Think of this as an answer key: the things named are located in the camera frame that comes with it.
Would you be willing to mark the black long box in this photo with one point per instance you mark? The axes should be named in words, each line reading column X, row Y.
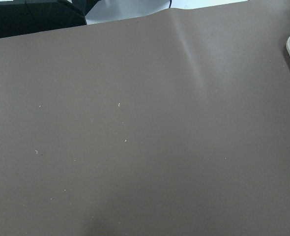
column 19, row 17

